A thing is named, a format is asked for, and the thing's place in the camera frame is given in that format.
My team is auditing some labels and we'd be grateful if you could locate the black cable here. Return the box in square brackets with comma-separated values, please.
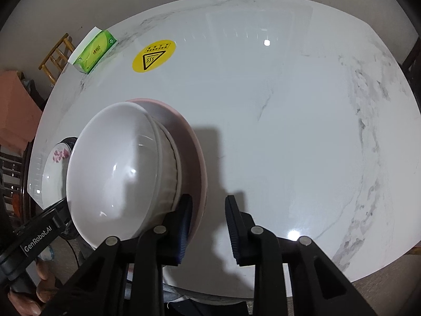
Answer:
[64, 237, 83, 270]

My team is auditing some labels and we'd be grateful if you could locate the dark wooden chair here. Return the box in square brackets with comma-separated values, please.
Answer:
[0, 145, 37, 221]
[401, 36, 421, 83]

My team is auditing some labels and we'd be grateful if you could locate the bamboo chair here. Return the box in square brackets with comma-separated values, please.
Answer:
[39, 33, 77, 86]

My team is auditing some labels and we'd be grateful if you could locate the person's left hand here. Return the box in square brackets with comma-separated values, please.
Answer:
[7, 258, 58, 316]

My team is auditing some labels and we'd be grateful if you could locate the green tissue pack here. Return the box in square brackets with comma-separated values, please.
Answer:
[68, 26, 118, 75]

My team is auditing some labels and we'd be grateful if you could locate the white pink-flower plate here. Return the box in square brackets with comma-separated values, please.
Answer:
[43, 141, 74, 209]

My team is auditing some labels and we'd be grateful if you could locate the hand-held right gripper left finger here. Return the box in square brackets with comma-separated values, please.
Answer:
[43, 194, 193, 316]

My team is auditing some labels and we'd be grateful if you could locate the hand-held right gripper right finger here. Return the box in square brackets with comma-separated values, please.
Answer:
[225, 195, 377, 316]

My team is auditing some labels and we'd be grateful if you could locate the person's grey clothing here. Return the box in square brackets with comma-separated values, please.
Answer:
[163, 283, 255, 316]

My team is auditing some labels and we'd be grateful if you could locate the white bowl blue base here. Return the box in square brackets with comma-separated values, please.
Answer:
[66, 102, 163, 251]

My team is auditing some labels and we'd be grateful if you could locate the dark grey cloth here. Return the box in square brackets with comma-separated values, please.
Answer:
[21, 79, 45, 109]

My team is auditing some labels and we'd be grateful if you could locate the yellow round sticker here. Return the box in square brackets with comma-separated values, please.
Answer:
[132, 39, 176, 73]

